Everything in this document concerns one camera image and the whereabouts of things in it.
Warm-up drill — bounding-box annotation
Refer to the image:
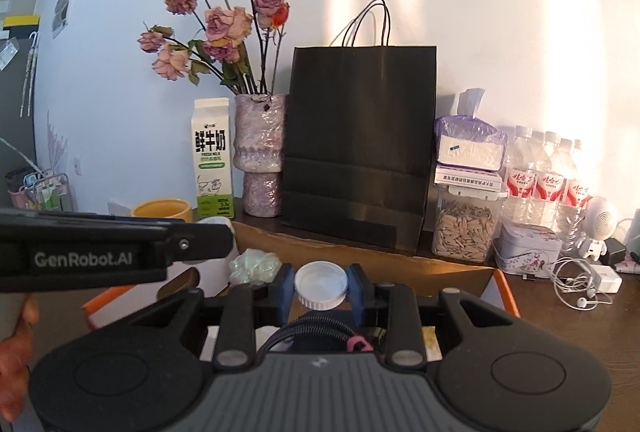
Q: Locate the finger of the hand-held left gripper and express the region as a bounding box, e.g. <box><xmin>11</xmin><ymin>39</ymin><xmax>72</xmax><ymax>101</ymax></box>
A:
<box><xmin>166</xmin><ymin>222</ymin><xmax>235</xmax><ymax>266</ymax></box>
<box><xmin>0</xmin><ymin>207</ymin><xmax>187</xmax><ymax>227</ymax></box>

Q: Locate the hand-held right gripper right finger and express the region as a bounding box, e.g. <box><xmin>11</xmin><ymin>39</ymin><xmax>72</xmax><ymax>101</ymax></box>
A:
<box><xmin>347</xmin><ymin>263</ymin><xmax>517</xmax><ymax>372</ymax></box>

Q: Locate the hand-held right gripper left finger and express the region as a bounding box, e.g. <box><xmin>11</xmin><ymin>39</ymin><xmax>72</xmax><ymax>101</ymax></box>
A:
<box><xmin>127</xmin><ymin>263</ymin><xmax>296</xmax><ymax>373</ymax></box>

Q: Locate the pale green bag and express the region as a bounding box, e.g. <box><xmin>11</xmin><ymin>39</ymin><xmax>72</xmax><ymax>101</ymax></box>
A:
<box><xmin>229</xmin><ymin>248</ymin><xmax>279</xmax><ymax>286</ymax></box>

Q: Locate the red cardboard box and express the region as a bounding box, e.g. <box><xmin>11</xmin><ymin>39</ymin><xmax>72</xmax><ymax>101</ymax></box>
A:
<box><xmin>81</xmin><ymin>218</ymin><xmax>522</xmax><ymax>363</ymax></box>

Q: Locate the person's left hand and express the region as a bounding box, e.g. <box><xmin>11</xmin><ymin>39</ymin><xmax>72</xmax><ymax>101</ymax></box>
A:
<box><xmin>0</xmin><ymin>294</ymin><xmax>40</xmax><ymax>421</ymax></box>

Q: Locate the yellow ceramic mug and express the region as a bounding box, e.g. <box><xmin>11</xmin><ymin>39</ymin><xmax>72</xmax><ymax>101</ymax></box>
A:
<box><xmin>131</xmin><ymin>198</ymin><xmax>194</xmax><ymax>224</ymax></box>

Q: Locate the white green milk carton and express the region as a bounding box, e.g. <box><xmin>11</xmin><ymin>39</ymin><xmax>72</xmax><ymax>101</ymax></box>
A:
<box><xmin>191</xmin><ymin>97</ymin><xmax>236</xmax><ymax>220</ymax></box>

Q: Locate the purple textured vase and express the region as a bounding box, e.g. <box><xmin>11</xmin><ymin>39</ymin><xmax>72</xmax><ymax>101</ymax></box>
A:
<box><xmin>233</xmin><ymin>93</ymin><xmax>287</xmax><ymax>218</ymax></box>

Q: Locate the clear seed container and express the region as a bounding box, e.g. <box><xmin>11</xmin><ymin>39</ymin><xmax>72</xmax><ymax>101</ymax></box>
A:
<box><xmin>430</xmin><ymin>190</ymin><xmax>502</xmax><ymax>263</ymax></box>

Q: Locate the black paper bag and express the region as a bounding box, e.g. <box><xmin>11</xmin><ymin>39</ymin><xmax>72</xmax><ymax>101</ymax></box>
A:
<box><xmin>280</xmin><ymin>0</ymin><xmax>438</xmax><ymax>256</ymax></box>

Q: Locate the white flat box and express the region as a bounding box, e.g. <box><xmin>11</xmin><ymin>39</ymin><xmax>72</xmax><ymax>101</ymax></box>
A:
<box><xmin>433</xmin><ymin>162</ymin><xmax>509</xmax><ymax>204</ymax></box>

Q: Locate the printed metal tin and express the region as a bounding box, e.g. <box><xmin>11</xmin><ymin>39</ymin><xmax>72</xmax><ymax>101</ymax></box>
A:
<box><xmin>494</xmin><ymin>222</ymin><xmax>564</xmax><ymax>276</ymax></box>

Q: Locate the purple tissue pack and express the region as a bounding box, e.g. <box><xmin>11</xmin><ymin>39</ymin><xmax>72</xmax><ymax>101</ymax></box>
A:
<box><xmin>433</xmin><ymin>88</ymin><xmax>509</xmax><ymax>171</ymax></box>

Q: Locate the pack of water bottles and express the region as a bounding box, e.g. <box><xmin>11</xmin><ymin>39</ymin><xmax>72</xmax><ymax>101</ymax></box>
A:
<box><xmin>502</xmin><ymin>125</ymin><xmax>593</xmax><ymax>243</ymax></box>

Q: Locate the dried pink rose bouquet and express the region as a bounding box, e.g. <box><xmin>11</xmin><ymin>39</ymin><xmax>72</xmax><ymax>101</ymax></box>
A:
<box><xmin>137</xmin><ymin>0</ymin><xmax>292</xmax><ymax>96</ymax></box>

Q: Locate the white charger brick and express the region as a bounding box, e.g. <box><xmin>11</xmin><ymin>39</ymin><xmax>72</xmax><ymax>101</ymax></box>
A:
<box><xmin>589</xmin><ymin>264</ymin><xmax>624</xmax><ymax>296</ymax></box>

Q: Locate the white robot speaker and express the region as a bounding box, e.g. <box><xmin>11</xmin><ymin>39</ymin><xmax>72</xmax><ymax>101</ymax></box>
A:
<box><xmin>575</xmin><ymin>195</ymin><xmax>621</xmax><ymax>261</ymax></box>

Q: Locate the black power adapter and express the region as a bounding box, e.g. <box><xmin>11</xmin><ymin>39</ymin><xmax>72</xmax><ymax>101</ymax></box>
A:
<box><xmin>606</xmin><ymin>239</ymin><xmax>629</xmax><ymax>266</ymax></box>

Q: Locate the wire rack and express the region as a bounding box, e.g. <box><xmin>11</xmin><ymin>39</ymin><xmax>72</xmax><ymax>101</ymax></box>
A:
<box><xmin>4</xmin><ymin>168</ymin><xmax>72</xmax><ymax>214</ymax></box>

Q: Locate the white earphone cable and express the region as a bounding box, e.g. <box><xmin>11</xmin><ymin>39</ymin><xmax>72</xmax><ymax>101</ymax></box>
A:
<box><xmin>549</xmin><ymin>256</ymin><xmax>614</xmax><ymax>311</ymax></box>

